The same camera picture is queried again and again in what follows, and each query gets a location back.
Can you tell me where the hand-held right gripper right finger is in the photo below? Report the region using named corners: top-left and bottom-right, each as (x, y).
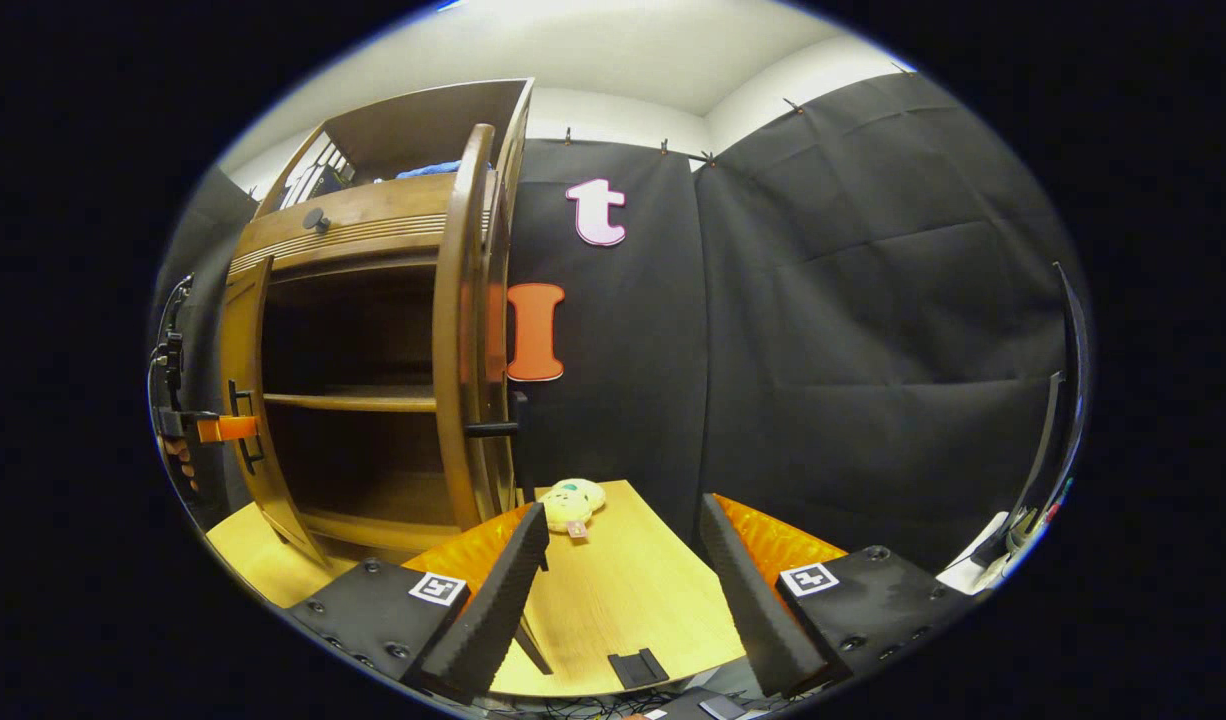
top-left (700, 494), bottom-right (979, 701)

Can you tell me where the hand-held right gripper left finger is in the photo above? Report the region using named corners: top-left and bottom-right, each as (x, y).
top-left (288, 503), bottom-right (552, 706)

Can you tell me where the wooden shoe cabinet door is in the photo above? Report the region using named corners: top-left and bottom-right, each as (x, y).
top-left (431, 123), bottom-right (531, 533)
top-left (219, 255), bottom-right (329, 569)

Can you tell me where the wooden double-door shoe cabinet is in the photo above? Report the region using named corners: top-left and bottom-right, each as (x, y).
top-left (220, 78), bottom-right (534, 566)

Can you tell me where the yellow plush toy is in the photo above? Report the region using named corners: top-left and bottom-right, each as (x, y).
top-left (538, 478), bottom-right (607, 541)

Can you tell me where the small black holder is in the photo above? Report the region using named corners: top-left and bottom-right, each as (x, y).
top-left (608, 648), bottom-right (671, 691)

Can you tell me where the white flat board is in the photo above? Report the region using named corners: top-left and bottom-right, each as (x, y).
top-left (936, 512), bottom-right (1016, 598)

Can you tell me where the wooden drawer with black knob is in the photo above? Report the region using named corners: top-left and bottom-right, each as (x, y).
top-left (228, 172), bottom-right (494, 286)

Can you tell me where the black backdrop cloth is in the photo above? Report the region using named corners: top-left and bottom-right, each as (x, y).
top-left (148, 70), bottom-right (1089, 571)

